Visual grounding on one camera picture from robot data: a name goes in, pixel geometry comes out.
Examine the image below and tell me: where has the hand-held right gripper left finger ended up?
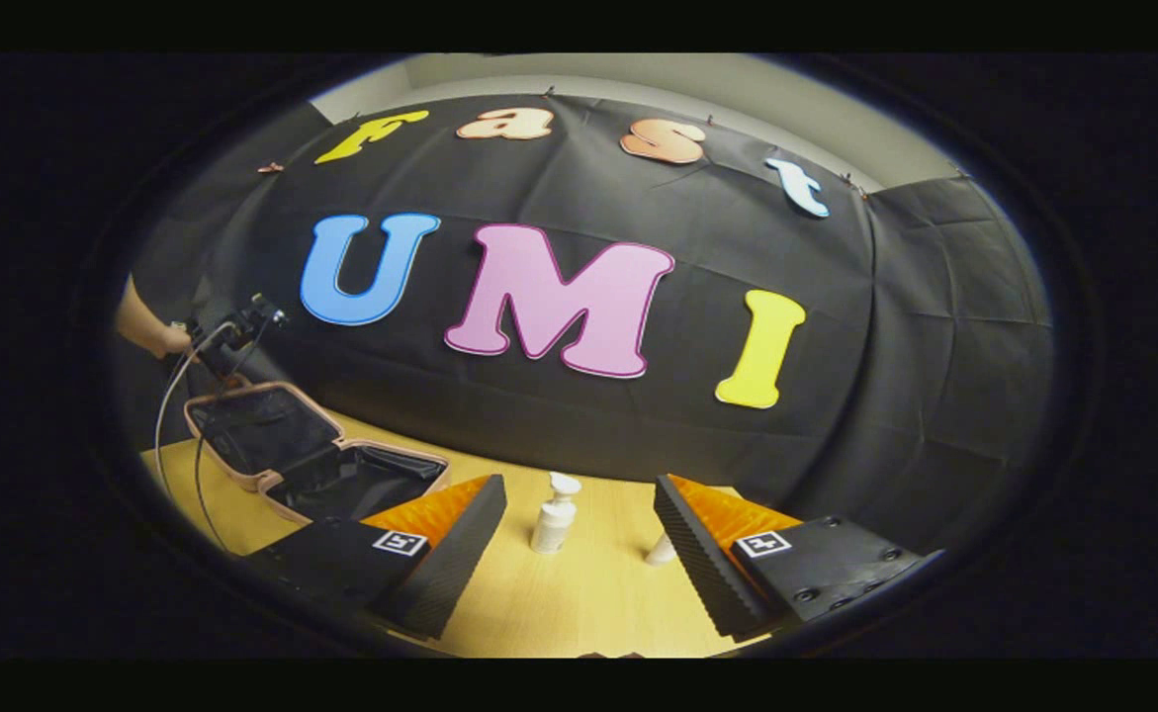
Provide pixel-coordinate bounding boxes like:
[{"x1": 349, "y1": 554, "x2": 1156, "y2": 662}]
[{"x1": 242, "y1": 474, "x2": 507, "y2": 640}]

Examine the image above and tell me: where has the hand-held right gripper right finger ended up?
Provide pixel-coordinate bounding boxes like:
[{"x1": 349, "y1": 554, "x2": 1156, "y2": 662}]
[{"x1": 653, "y1": 474, "x2": 945, "y2": 639}]

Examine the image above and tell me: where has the pink suitcase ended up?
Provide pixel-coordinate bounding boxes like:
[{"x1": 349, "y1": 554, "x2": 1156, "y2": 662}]
[{"x1": 183, "y1": 382, "x2": 453, "y2": 525}]

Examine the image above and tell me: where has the black backdrop cloth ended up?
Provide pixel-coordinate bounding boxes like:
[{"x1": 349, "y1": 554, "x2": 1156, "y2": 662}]
[{"x1": 114, "y1": 94, "x2": 1054, "y2": 555}]

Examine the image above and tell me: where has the white pump bottle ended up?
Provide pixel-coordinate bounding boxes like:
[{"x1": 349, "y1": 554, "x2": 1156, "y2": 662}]
[{"x1": 529, "y1": 473, "x2": 582, "y2": 555}]

